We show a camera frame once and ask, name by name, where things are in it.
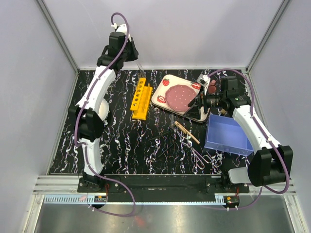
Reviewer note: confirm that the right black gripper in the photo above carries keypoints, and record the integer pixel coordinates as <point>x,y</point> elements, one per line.
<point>202,100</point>

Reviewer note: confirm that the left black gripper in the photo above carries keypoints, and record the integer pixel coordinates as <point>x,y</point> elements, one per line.
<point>134,54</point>

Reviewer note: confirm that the glass test tube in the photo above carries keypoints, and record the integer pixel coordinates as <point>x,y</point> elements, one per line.
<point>141,73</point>
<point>172,120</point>

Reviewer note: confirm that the pink patterned mug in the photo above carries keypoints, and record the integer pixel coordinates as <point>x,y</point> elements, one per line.
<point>212,87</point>

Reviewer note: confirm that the wooden test tube clamp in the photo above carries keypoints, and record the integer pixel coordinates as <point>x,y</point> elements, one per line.
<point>184,130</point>

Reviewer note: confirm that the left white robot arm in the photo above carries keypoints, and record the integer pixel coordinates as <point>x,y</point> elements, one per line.
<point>92,109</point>

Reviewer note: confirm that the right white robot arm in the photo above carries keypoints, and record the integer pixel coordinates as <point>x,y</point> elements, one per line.
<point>272,161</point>

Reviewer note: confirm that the strawberry pattern tray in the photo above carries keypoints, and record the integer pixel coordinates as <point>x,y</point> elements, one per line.
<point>158,98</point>

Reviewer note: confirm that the pink polka dot plate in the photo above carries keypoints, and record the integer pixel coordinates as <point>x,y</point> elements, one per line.
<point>179,96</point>

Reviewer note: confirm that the metal crucible tongs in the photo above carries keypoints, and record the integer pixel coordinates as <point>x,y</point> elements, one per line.
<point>200,160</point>

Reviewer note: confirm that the blue plastic box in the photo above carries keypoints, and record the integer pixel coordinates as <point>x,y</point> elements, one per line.
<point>226,135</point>

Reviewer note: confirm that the yellow test tube rack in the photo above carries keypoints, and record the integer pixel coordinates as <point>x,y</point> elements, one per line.
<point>141,100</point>

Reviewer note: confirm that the white paper plate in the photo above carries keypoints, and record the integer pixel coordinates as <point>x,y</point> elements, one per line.
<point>103,110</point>

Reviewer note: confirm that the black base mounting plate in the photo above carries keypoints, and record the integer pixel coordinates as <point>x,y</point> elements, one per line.
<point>164,188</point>

